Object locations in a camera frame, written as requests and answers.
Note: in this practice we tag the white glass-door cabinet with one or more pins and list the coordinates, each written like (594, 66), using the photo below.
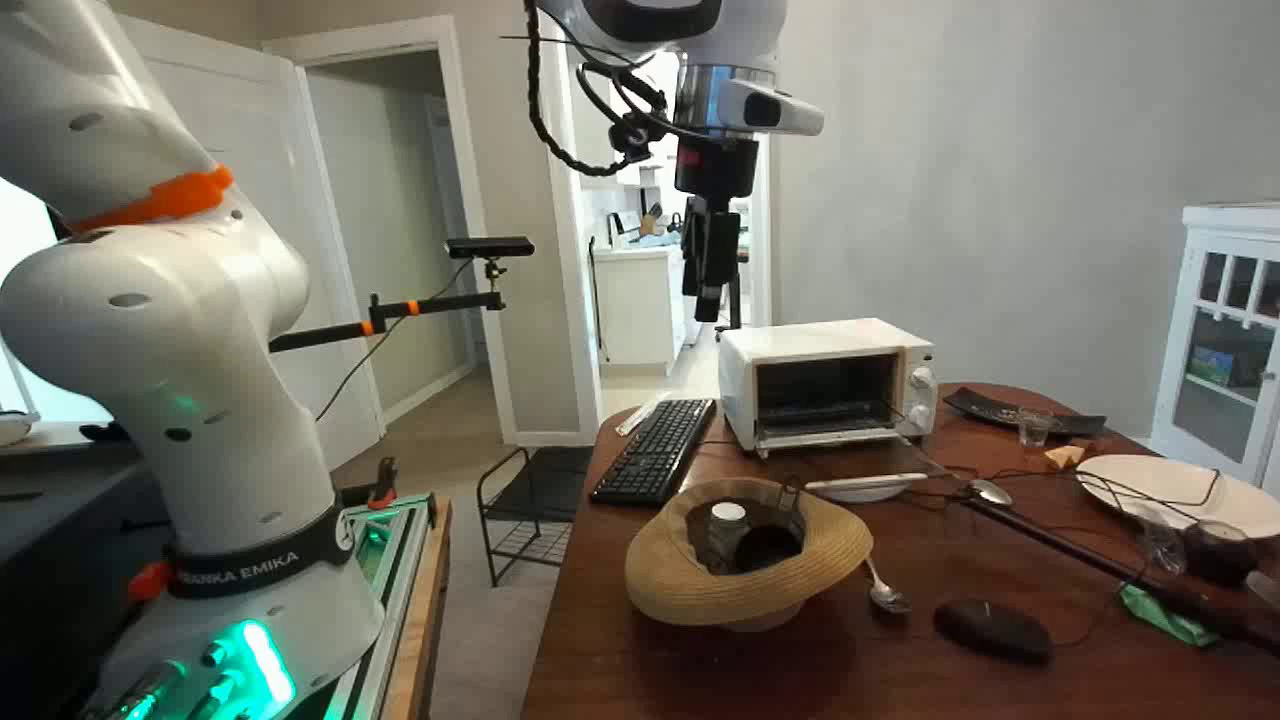
(1219, 391)

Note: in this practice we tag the small metal spoon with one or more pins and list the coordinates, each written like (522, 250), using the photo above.
(882, 595)

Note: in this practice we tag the small drinking glass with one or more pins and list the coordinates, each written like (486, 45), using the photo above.
(1034, 431)

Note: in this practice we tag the white flat plate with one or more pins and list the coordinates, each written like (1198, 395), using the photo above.
(865, 489)

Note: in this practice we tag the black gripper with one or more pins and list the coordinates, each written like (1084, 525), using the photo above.
(712, 174)

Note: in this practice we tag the black folding chair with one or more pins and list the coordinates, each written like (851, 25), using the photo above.
(522, 494)

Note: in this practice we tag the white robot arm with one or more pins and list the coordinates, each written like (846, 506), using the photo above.
(165, 302)

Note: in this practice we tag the white toaster oven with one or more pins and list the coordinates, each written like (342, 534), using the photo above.
(827, 381)

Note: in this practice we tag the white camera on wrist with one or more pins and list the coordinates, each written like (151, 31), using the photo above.
(731, 99)

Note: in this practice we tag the green snack packet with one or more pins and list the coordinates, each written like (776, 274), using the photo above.
(1141, 604)

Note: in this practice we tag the long black stick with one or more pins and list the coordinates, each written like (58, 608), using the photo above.
(1177, 597)

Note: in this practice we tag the white dinner plate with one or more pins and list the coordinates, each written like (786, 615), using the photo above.
(1177, 494)

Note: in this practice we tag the black computer keyboard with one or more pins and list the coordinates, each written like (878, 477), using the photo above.
(656, 455)

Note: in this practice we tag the large metal spoon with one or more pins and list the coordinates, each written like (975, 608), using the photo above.
(971, 487)

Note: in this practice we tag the white pill bottle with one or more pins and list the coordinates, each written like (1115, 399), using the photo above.
(724, 525)

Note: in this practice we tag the tan straw hat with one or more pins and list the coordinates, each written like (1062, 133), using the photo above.
(792, 550)

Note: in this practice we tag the black tray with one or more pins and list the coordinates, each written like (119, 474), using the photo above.
(1005, 413)

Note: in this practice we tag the black floral bowl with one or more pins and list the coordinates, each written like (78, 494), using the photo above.
(1219, 552)

